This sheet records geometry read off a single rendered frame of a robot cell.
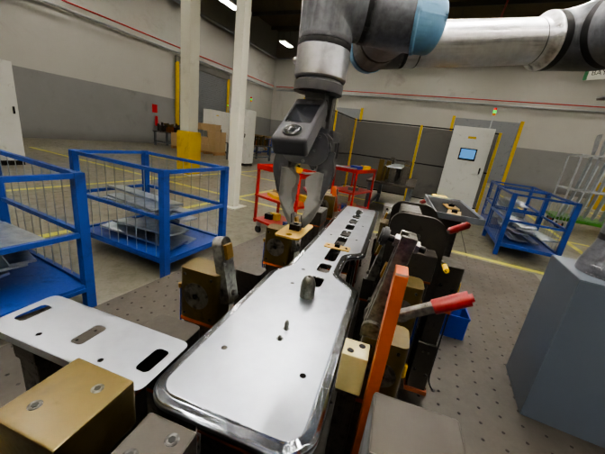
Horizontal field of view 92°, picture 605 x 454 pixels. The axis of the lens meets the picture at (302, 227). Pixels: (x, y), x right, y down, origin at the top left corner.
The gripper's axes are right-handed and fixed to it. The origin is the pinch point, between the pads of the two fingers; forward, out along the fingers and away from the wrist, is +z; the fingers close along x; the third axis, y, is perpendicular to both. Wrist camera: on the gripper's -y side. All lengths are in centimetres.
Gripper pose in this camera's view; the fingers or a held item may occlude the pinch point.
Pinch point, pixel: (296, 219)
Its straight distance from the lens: 45.9
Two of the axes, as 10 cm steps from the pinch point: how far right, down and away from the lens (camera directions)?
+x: -9.4, -2.1, 2.6
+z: -1.3, 9.5, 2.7
